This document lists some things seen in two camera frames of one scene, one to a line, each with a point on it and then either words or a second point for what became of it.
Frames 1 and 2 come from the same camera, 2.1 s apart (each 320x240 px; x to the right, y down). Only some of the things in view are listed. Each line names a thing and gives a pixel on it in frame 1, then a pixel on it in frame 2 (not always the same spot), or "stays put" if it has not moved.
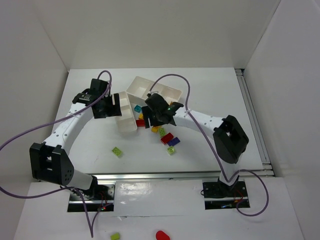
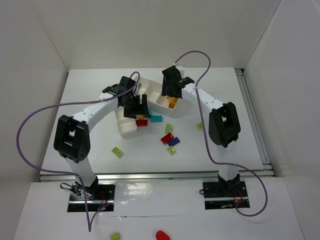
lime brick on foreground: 115,236 stays put
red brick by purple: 165,139 stays put
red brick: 140,122 stays put
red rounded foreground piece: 161,235 stays put
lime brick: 162,131 → 168,128
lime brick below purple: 171,149 stays put
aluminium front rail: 190,176 stays put
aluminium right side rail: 253,116 stays put
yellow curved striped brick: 155,129 → 172,102
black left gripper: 113,106 → 135,107
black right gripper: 149,116 → 170,90
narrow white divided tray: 127,122 stays put
